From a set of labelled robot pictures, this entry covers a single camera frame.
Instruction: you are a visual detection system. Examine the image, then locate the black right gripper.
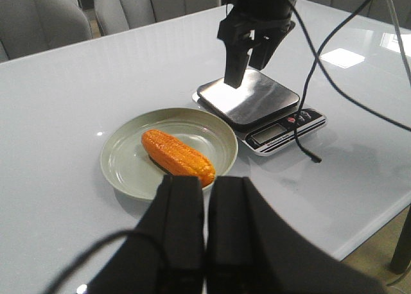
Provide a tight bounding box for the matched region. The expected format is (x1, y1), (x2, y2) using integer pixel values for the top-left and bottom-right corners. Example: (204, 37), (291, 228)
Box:
(217, 7), (295, 88)

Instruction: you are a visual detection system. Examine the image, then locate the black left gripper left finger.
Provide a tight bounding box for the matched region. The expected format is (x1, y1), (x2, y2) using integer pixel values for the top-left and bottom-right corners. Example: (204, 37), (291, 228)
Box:
(87, 175), (204, 293)

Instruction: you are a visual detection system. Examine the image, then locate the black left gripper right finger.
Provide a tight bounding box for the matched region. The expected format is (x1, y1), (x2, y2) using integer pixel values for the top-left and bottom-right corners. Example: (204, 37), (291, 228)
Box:
(205, 177), (386, 293)

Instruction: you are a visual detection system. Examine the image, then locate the orange corn cob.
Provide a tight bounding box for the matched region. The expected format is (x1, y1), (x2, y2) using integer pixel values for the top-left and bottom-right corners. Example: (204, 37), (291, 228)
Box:
(141, 129), (216, 187)

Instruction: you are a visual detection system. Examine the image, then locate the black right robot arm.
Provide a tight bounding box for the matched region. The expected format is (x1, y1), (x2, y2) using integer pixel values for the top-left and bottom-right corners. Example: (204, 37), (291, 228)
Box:
(217, 0), (295, 88)

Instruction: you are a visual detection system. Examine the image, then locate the black silver kitchen scale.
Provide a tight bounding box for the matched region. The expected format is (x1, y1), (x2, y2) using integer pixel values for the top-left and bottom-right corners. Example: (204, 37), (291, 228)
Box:
(193, 69), (327, 157)

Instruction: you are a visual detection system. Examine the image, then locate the light green round plate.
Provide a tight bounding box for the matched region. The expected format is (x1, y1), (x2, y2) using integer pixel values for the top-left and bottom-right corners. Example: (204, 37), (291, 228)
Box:
(100, 108), (238, 201)

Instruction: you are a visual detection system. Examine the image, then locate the right grey upholstered chair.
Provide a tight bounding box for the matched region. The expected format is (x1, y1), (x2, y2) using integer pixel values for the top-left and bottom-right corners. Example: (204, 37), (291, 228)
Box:
(94, 0), (222, 35)

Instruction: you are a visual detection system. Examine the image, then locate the grey upholstered chair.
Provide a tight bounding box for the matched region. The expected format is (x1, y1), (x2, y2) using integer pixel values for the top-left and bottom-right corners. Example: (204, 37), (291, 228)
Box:
(94, 0), (222, 35)
(1, 0), (92, 62)

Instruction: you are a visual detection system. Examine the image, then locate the left grey upholstered chair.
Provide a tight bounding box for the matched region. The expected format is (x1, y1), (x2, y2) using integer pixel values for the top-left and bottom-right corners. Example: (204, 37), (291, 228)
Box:
(1, 0), (92, 62)

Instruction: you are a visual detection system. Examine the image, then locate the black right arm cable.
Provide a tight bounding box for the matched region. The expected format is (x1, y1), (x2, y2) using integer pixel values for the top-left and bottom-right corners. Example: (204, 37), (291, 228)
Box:
(279, 0), (411, 164)

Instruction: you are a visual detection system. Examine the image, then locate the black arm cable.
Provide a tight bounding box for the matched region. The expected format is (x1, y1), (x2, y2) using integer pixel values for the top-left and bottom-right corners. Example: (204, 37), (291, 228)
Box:
(38, 229), (168, 294)
(279, 0), (411, 164)

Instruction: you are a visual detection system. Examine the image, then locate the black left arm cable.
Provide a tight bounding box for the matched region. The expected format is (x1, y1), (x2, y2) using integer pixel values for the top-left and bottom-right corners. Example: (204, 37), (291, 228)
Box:
(38, 229), (168, 294)

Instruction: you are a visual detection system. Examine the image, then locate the grey cable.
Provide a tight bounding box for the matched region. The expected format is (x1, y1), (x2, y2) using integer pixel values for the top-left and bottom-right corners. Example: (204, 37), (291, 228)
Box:
(382, 0), (411, 83)

